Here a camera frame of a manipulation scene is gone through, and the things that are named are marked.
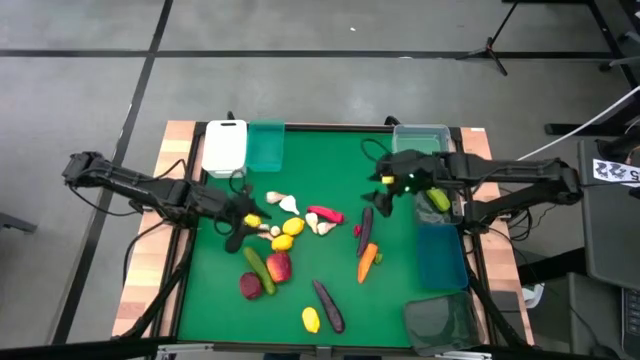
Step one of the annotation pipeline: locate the orange carrot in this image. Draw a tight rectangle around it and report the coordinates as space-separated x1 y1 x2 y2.
356 242 380 285

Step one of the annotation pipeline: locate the black desk frame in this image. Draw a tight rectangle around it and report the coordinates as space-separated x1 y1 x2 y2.
502 0 640 137

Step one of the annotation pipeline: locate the clear plastic bin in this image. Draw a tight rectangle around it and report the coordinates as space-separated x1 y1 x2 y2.
391 123 453 157

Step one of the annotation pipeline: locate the blue plastic bin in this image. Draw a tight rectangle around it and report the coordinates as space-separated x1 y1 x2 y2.
416 223 470 291

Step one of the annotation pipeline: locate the purple eggplant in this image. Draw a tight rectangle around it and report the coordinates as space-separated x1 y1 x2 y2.
355 206 375 258
311 279 347 335

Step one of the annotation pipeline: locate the grey cabinet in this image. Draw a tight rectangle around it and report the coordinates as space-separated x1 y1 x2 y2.
577 139 640 291

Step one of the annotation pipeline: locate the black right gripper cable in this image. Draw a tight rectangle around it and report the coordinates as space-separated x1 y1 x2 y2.
360 138 396 166

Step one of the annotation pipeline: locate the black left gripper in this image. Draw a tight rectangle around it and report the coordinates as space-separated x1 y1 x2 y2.
199 187 274 255

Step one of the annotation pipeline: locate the black metal table frame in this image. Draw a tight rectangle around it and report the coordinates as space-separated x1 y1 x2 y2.
0 119 601 360

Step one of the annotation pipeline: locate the white cable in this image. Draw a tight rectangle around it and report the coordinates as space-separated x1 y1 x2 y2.
517 84 640 162

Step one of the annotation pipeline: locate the red yellow apple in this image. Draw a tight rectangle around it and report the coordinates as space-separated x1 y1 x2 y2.
265 251 293 285

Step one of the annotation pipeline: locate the grey translucent plastic bin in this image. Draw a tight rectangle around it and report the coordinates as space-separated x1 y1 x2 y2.
413 185 464 226

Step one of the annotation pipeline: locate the dark red beet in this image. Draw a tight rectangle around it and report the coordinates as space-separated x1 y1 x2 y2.
238 271 264 301

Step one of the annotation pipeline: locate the green cucumber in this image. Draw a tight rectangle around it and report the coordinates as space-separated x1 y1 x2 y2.
425 186 452 214
242 245 278 296

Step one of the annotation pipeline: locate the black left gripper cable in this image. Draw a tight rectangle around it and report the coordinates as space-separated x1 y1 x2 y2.
228 168 251 197

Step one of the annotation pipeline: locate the white paper tag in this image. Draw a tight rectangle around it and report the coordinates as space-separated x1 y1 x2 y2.
592 158 640 189

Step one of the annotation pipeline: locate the white plastic bin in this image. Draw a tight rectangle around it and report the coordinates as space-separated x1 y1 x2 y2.
200 118 249 180

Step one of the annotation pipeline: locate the green table mat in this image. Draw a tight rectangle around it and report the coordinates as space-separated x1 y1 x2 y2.
177 130 469 349

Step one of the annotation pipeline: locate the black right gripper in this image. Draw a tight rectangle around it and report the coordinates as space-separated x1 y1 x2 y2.
360 148 444 219

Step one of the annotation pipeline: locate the teal plastic bin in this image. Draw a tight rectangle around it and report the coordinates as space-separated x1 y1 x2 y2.
244 119 286 174

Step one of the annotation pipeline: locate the red chili pepper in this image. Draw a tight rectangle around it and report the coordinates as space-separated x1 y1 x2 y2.
306 204 346 225

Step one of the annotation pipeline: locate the black tripod stand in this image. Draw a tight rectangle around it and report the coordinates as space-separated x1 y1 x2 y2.
454 0 524 77

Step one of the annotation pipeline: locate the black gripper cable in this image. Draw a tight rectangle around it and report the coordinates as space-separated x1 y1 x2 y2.
360 138 396 166
228 168 251 197

